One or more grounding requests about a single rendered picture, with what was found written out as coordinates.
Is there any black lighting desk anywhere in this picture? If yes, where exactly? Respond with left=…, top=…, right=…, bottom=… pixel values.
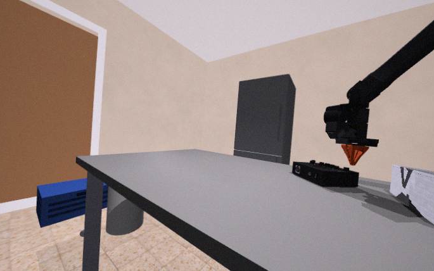
left=292, top=160, right=359, bottom=187

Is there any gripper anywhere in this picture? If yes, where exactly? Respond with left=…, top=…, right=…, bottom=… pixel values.
left=335, top=123, right=379, bottom=165

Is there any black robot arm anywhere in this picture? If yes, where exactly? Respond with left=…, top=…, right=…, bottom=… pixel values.
left=324, top=20, right=434, bottom=139

